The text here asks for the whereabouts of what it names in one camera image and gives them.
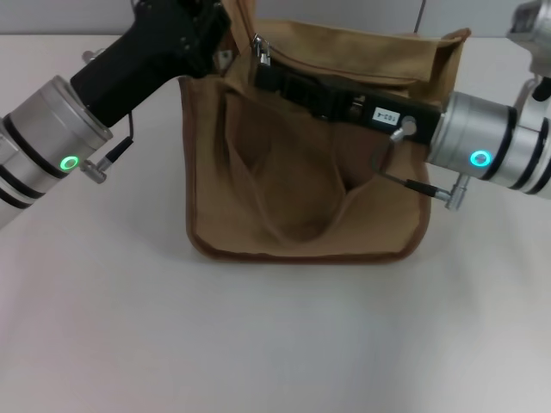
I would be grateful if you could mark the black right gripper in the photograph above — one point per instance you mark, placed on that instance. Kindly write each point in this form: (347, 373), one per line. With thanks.
(417, 129)

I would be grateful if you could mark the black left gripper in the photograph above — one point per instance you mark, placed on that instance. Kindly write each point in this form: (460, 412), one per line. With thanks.
(138, 64)

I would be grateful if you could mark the silver zipper pull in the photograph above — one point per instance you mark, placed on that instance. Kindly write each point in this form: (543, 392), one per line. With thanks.
(262, 53)

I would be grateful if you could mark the khaki canvas food bag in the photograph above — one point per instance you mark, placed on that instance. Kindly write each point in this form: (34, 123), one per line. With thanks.
(301, 189)

